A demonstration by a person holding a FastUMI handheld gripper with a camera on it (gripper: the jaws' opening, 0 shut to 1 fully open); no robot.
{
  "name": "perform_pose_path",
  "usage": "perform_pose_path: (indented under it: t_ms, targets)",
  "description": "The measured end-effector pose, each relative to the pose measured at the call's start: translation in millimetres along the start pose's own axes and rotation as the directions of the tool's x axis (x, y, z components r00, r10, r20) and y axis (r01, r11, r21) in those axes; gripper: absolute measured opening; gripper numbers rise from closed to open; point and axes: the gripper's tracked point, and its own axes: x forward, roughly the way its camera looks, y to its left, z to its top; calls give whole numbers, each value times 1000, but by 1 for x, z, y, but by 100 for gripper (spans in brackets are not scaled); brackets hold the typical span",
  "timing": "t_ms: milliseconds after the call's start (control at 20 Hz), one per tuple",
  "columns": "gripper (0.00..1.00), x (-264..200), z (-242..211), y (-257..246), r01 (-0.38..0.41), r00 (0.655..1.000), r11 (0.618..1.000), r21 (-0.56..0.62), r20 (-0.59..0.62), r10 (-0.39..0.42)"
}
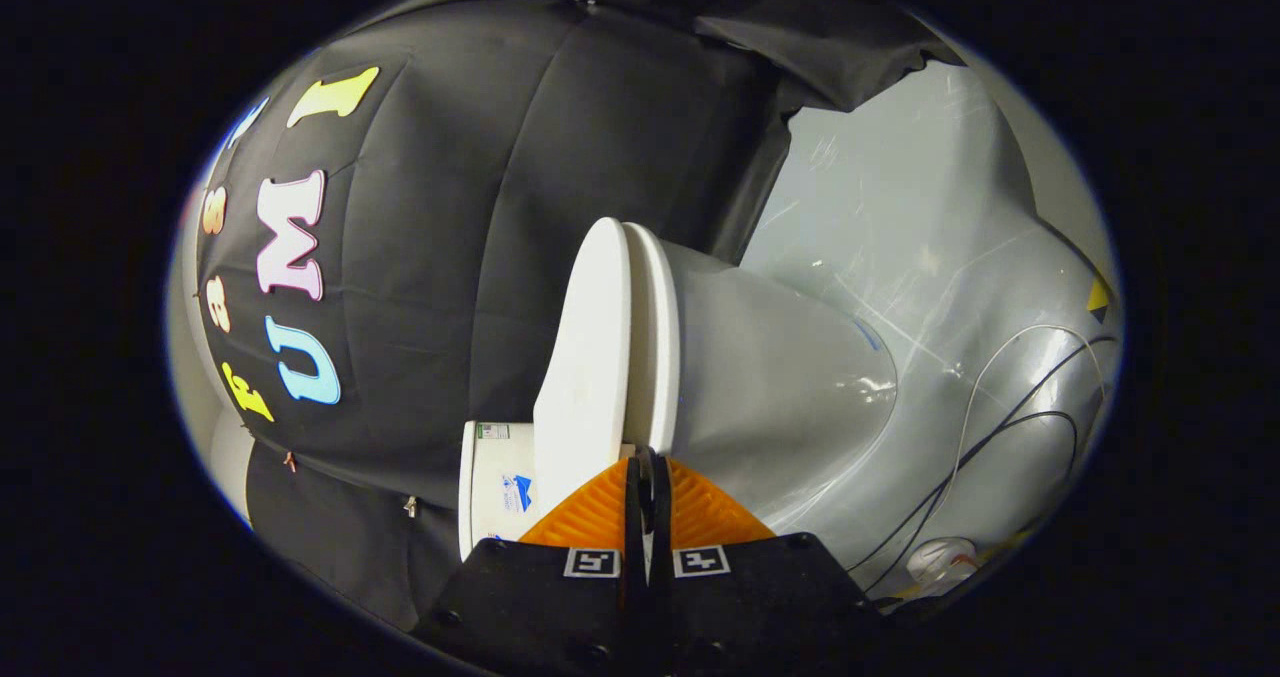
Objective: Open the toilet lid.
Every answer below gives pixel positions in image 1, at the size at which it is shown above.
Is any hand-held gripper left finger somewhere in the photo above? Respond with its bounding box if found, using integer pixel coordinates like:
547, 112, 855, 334
415, 447, 649, 677

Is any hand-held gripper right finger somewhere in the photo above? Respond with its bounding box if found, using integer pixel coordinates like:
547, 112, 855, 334
647, 447, 883, 677

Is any white toilet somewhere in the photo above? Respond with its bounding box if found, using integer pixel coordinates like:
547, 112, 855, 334
457, 240, 899, 561

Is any black backdrop cloth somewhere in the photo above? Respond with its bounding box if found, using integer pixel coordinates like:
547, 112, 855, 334
195, 0, 961, 633

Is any black cable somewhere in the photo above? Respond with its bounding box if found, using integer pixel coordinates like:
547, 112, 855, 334
848, 334, 1120, 595

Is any white cable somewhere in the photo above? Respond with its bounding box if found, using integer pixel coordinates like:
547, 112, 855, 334
944, 323, 1111, 550

